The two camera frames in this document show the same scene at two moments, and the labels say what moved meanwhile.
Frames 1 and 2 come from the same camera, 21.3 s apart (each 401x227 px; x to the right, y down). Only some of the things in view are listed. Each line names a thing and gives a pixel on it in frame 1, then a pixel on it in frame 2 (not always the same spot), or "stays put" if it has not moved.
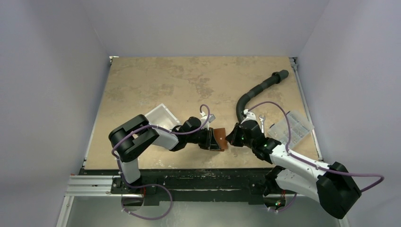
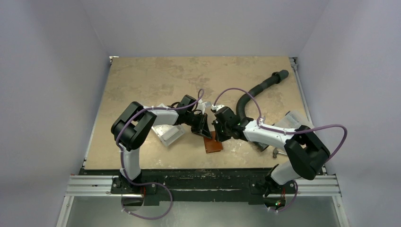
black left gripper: (210, 143) to (202, 127)
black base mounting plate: (206, 186) stays put
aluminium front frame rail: (91, 185) stays put
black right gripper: (237, 136) to (219, 126)
